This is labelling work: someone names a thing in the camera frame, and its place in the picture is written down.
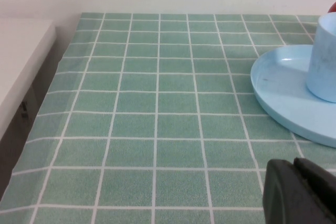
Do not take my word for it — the green checked tablecloth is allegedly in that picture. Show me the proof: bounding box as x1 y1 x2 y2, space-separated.
0 12 336 224

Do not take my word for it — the light blue plastic cup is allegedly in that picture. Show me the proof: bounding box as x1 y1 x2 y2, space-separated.
306 12 336 103

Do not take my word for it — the light blue plastic plate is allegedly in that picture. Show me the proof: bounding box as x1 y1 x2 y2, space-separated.
250 45 336 148

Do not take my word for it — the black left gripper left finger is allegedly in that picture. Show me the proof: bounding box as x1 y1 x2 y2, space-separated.
262 158 332 224

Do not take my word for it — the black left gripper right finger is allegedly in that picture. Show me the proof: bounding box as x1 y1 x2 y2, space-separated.
293 157 336 224

